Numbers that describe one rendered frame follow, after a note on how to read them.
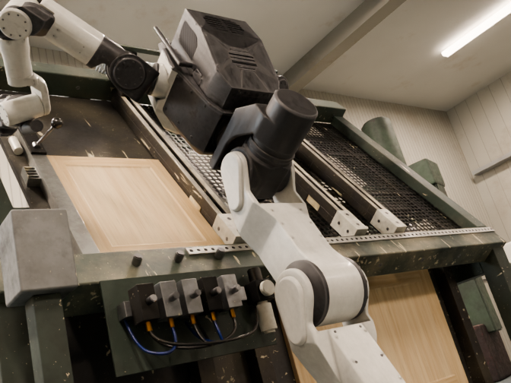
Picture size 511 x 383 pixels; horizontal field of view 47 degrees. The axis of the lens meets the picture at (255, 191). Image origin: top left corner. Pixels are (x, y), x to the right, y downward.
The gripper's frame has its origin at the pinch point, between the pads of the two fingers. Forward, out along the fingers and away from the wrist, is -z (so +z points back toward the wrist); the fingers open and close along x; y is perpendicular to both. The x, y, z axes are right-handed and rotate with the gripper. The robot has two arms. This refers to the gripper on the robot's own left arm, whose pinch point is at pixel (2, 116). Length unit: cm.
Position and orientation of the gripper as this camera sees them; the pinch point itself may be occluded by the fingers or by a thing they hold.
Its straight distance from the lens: 194.0
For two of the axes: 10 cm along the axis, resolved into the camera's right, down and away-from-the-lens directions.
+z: 6.2, 0.1, -7.9
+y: 7.9, 0.0, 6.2
